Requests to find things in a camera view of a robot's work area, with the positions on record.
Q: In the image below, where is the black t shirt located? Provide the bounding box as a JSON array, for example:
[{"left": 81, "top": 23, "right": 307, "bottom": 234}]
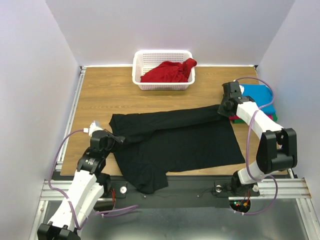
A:
[{"left": 109, "top": 105, "right": 245, "bottom": 194}]

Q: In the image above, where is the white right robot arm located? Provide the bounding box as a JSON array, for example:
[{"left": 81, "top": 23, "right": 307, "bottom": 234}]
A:
[{"left": 218, "top": 79, "right": 298, "bottom": 195}]

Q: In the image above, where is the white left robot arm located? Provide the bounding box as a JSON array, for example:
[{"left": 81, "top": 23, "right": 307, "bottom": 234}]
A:
[{"left": 37, "top": 124, "right": 125, "bottom": 240}]

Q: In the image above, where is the folded pink t shirt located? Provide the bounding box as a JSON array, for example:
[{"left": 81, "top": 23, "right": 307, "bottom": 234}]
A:
[{"left": 228, "top": 113, "right": 274, "bottom": 122}]

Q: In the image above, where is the folded blue t shirt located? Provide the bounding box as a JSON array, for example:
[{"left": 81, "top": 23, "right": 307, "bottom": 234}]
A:
[{"left": 241, "top": 84, "right": 273, "bottom": 107}]

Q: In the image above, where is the folded green t shirt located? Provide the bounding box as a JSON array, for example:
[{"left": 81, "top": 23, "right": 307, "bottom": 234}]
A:
[{"left": 231, "top": 112, "right": 279, "bottom": 125}]

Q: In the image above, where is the red t shirt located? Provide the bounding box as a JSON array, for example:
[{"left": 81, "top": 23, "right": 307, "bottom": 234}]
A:
[{"left": 140, "top": 58, "right": 197, "bottom": 83}]

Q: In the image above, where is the white plastic basket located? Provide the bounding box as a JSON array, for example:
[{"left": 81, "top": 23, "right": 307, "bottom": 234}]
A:
[{"left": 132, "top": 50, "right": 198, "bottom": 91}]

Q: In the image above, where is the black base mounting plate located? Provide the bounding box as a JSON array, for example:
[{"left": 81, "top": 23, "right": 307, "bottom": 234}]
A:
[{"left": 111, "top": 175, "right": 260, "bottom": 209}]

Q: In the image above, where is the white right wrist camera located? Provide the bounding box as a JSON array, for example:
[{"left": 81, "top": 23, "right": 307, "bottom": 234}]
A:
[{"left": 233, "top": 79, "right": 245, "bottom": 95}]

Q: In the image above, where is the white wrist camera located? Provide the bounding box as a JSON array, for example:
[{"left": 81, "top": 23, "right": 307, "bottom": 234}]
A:
[
  {"left": 82, "top": 120, "right": 103, "bottom": 137},
  {"left": 233, "top": 79, "right": 245, "bottom": 95}
]

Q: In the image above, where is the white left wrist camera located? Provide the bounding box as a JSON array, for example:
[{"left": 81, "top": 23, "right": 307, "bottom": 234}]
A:
[{"left": 82, "top": 120, "right": 103, "bottom": 137}]

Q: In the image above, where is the aluminium frame rail left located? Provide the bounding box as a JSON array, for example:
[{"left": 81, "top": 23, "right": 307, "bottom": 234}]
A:
[{"left": 55, "top": 66, "right": 87, "bottom": 172}]

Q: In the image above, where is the aluminium frame rail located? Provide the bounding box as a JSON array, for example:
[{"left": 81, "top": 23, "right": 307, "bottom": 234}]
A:
[
  {"left": 55, "top": 66, "right": 87, "bottom": 172},
  {"left": 258, "top": 169, "right": 311, "bottom": 200}
]

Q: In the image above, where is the aluminium frame rail right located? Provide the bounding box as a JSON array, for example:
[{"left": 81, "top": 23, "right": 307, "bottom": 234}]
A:
[{"left": 258, "top": 169, "right": 311, "bottom": 200}]

